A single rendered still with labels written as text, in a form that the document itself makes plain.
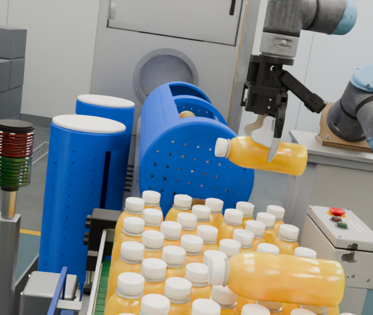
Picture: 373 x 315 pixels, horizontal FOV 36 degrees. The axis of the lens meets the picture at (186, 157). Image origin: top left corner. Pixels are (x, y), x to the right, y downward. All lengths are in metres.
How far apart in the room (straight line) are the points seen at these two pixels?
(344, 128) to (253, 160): 0.67
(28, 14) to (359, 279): 6.04
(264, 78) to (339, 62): 5.56
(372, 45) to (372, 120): 5.17
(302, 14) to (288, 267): 0.54
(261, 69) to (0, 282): 0.63
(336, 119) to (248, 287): 1.09
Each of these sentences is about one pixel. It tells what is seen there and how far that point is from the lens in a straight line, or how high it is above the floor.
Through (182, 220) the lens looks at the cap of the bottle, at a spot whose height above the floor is 1.08.
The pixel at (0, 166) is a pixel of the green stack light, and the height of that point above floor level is 1.19.
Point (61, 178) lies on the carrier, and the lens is 2.14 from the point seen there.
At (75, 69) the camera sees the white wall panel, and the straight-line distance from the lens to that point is 6.76.
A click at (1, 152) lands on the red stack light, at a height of 1.22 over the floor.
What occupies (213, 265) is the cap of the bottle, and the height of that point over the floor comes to 1.14.
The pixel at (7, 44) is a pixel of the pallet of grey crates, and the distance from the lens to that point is 5.22.
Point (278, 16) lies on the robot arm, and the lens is 1.15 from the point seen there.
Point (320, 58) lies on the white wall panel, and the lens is 6.68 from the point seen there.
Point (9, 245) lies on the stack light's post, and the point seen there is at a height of 1.05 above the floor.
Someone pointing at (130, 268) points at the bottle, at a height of 1.06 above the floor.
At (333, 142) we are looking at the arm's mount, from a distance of 1.81.
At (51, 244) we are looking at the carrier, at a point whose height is 0.57.
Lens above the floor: 1.45
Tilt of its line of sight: 13 degrees down
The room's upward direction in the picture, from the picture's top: 9 degrees clockwise
